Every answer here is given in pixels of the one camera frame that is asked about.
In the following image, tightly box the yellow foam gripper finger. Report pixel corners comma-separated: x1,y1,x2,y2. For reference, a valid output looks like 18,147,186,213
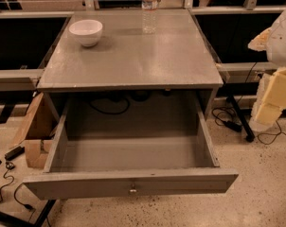
249,67,286,132
248,27,271,51

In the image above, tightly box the grey top drawer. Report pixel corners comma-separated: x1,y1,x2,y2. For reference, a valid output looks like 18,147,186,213
24,91,238,200

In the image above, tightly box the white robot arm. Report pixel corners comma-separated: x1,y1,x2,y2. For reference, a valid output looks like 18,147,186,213
248,9,286,132

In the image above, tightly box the grey drawer cabinet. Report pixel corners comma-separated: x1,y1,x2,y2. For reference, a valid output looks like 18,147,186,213
38,9,223,116

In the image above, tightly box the black table leg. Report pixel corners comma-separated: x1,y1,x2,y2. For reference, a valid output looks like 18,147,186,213
227,95,255,143

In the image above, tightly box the clear plastic water bottle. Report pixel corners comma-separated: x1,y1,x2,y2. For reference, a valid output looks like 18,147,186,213
141,0,158,34

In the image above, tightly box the white ceramic bowl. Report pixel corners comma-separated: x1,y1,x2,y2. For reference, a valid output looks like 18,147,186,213
69,19,103,47

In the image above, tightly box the brown cardboard box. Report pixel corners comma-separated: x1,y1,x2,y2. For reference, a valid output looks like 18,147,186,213
9,93,59,169

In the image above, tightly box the black metal stand leg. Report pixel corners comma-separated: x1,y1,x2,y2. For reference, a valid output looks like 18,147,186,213
0,199,57,227

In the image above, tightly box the black power adapter cable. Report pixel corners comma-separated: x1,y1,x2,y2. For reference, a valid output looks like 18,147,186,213
211,106,243,133

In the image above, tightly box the black floor cable left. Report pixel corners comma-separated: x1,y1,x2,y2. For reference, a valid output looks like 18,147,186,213
0,161,35,211

